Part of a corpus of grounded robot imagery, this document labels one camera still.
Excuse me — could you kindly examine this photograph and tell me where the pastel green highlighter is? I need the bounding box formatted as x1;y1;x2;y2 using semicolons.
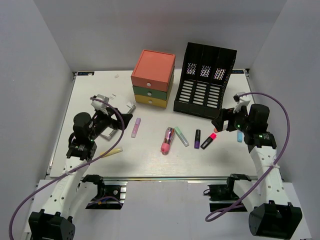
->
174;126;189;147

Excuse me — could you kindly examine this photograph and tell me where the black purple highlighter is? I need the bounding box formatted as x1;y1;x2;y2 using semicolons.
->
194;129;201;149

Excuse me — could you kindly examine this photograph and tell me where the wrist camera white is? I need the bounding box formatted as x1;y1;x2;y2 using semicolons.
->
233;92;251;113
91;94;110;115

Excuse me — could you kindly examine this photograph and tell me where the pastel purple highlighter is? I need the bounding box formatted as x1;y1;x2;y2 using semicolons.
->
131;117;141;138

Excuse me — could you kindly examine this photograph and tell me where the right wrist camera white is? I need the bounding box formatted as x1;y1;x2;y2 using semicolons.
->
233;92;251;113

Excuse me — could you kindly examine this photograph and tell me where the green drawer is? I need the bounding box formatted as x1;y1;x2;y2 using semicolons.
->
132;75;174;101

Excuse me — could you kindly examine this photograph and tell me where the orange top drawer box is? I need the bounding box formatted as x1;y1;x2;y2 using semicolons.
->
131;49;176;92

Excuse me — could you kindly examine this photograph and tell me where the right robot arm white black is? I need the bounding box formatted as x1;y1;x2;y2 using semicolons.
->
212;104;303;240

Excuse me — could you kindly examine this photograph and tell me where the pink metallic pen toy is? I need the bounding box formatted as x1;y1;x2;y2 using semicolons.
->
160;127;175;155

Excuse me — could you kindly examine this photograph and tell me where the pastel yellow highlighter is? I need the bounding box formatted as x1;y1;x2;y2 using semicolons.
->
100;147;123;158

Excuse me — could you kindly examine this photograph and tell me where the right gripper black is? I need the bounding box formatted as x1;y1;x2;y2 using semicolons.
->
212;104;253;133

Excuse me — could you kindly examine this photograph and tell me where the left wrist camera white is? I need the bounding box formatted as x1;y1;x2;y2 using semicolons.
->
91;94;110;115

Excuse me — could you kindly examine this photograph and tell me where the black pink highlighter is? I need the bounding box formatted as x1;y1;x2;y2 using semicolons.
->
200;133;217;150

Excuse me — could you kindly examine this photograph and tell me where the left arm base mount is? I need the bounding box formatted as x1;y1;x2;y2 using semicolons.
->
81;174;127;210

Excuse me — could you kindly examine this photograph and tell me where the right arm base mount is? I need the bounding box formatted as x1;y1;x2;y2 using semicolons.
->
203;173;252;213

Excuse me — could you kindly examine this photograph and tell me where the black file organizer rack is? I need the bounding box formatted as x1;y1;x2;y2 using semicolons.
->
173;42;237;120

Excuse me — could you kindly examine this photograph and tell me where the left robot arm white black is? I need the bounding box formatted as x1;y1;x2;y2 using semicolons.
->
28;108;133;240

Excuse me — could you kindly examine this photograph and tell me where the pastel blue highlighter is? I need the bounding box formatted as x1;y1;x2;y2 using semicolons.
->
237;131;243;143

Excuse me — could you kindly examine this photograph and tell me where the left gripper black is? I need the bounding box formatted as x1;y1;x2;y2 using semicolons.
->
89;107;133;141

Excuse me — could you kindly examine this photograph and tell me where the white spiral notebook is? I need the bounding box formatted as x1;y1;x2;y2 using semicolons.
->
100;93;136;141

